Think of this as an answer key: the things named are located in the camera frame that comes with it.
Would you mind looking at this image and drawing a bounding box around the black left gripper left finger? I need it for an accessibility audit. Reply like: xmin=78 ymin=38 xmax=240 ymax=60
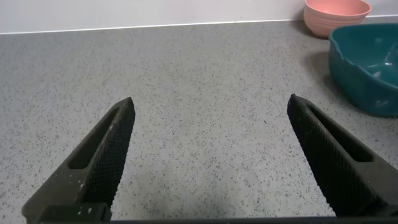
xmin=21 ymin=96 xmax=136 ymax=223

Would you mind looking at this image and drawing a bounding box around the pink bowl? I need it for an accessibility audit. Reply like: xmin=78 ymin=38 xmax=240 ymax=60
xmin=303 ymin=0 xmax=373 ymax=39

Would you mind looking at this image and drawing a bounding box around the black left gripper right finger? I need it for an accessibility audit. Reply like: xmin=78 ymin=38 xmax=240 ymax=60
xmin=286 ymin=93 xmax=398 ymax=218

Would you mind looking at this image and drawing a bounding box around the teal square basin with handle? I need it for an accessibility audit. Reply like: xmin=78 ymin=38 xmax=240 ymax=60
xmin=328 ymin=22 xmax=398 ymax=118

